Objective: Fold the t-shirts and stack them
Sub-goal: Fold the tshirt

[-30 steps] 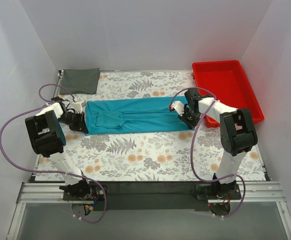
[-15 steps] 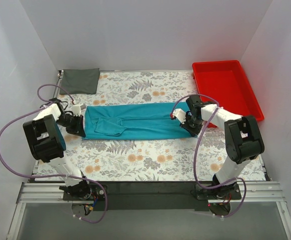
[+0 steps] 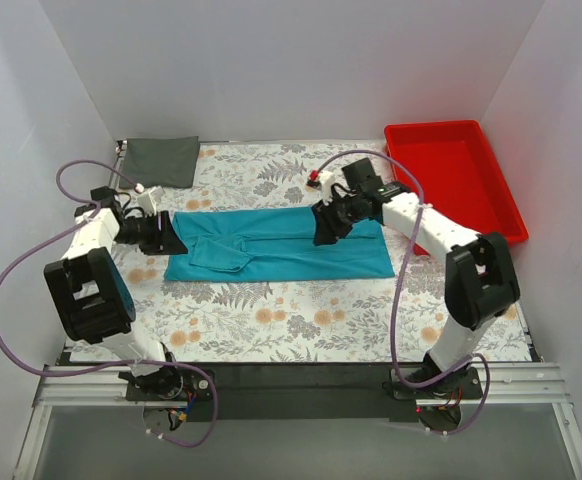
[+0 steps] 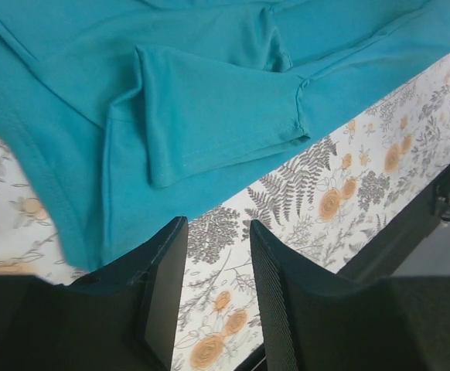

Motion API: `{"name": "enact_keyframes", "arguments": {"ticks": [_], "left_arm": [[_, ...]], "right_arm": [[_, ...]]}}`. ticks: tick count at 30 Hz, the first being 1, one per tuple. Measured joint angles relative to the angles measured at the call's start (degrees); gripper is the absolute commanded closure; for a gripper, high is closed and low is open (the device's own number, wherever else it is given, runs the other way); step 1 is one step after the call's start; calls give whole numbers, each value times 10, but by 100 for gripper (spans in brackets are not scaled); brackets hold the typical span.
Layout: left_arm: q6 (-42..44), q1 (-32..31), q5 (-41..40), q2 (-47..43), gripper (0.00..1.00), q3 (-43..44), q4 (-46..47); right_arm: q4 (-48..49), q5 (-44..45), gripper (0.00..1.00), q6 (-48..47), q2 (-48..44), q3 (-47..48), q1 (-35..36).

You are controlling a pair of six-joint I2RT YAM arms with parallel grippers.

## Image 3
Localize teal t shirt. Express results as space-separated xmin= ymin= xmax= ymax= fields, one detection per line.
xmin=164 ymin=207 xmax=394 ymax=283

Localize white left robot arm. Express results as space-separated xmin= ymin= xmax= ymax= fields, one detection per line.
xmin=43 ymin=186 xmax=187 ymax=400

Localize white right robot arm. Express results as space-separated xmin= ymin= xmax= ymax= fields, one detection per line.
xmin=307 ymin=150 xmax=520 ymax=398

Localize folded dark grey t shirt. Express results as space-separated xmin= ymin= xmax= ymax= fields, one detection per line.
xmin=118 ymin=136 xmax=200 ymax=189

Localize red plastic bin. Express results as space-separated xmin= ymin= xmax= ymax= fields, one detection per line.
xmin=384 ymin=120 xmax=529 ymax=245

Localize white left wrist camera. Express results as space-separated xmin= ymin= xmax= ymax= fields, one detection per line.
xmin=134 ymin=183 xmax=165 ymax=216

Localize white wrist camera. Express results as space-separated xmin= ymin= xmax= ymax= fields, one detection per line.
xmin=134 ymin=183 xmax=165 ymax=216
xmin=306 ymin=170 xmax=335 ymax=205

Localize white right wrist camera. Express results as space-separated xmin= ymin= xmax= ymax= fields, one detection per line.
xmin=306 ymin=170 xmax=335 ymax=205

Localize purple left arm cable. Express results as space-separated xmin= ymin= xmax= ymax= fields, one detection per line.
xmin=0 ymin=159 xmax=219 ymax=449

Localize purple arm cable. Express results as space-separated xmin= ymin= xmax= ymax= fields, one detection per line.
xmin=0 ymin=159 xmax=219 ymax=449
xmin=308 ymin=150 xmax=489 ymax=437

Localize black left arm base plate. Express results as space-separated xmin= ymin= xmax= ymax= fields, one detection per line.
xmin=118 ymin=367 xmax=215 ymax=401

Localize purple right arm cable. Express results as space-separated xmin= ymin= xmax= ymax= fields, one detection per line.
xmin=308 ymin=150 xmax=489 ymax=437

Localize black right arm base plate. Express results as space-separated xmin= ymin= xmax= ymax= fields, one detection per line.
xmin=382 ymin=367 xmax=483 ymax=403

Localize aluminium front frame rail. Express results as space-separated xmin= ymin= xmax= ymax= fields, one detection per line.
xmin=15 ymin=362 xmax=582 ymax=479

